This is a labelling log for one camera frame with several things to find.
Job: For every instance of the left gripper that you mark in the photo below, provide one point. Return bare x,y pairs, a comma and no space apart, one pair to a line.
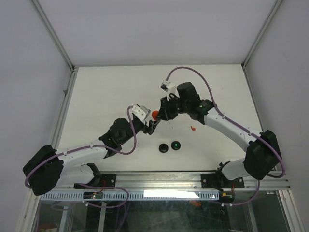
149,129

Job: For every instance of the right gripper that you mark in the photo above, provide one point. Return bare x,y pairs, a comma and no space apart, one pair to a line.
164,112

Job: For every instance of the red case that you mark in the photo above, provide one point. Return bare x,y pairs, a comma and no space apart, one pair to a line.
155,114

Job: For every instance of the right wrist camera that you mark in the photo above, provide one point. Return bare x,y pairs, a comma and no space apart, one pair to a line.
169,88

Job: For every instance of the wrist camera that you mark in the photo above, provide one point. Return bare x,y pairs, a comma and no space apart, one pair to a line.
141,112
169,88

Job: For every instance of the black case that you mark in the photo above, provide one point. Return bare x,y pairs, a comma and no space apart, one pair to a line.
175,145
163,148

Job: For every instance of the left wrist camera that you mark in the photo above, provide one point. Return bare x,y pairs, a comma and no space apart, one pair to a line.
141,112

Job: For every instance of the aluminium mounting rail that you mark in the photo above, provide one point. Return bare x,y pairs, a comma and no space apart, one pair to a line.
138,181

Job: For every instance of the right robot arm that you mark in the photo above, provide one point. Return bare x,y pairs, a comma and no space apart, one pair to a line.
261,149

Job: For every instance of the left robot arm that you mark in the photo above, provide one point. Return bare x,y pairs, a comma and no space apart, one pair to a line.
50,168

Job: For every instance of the slotted cable duct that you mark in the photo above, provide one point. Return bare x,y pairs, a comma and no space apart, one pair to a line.
145,195

